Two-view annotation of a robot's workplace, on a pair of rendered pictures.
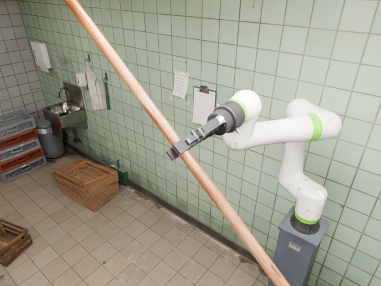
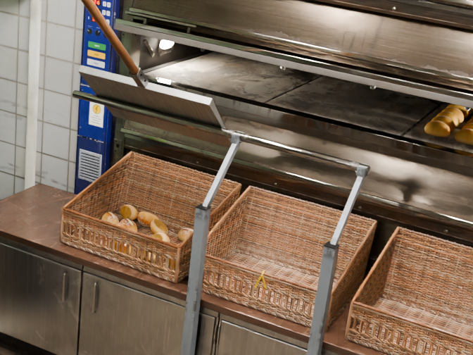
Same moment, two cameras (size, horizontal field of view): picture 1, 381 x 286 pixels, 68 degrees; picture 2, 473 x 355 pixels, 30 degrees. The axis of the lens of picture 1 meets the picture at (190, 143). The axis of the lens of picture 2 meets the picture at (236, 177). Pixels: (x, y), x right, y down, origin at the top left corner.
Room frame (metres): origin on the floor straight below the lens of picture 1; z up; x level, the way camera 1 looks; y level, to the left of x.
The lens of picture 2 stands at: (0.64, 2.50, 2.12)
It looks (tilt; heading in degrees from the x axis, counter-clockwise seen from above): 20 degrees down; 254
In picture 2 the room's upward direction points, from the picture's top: 7 degrees clockwise
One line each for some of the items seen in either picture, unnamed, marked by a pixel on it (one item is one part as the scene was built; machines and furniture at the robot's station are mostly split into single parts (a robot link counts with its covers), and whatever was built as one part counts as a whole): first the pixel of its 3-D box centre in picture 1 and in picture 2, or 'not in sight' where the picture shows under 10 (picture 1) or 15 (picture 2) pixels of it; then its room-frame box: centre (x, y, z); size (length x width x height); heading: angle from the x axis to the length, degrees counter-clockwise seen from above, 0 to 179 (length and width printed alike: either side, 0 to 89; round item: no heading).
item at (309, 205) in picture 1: (308, 200); not in sight; (1.10, -0.60, 1.36); 0.16 x 0.13 x 0.19; 21
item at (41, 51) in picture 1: (42, 57); not in sight; (3.82, 1.96, 1.44); 0.28 x 0.11 x 0.38; 50
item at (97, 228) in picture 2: not in sight; (151, 212); (0.06, -0.76, 0.72); 0.56 x 0.49 x 0.28; 139
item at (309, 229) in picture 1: (309, 214); not in sight; (1.13, -0.64, 1.23); 0.26 x 0.15 x 0.06; 141
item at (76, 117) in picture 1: (66, 120); not in sight; (3.40, 1.66, 0.71); 0.47 x 0.36 x 0.91; 50
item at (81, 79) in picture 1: (81, 81); not in sight; (3.28, 1.29, 1.28); 0.09 x 0.09 x 0.20; 50
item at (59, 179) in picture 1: (85, 179); not in sight; (2.70, 1.25, 0.26); 0.56 x 0.49 x 0.28; 57
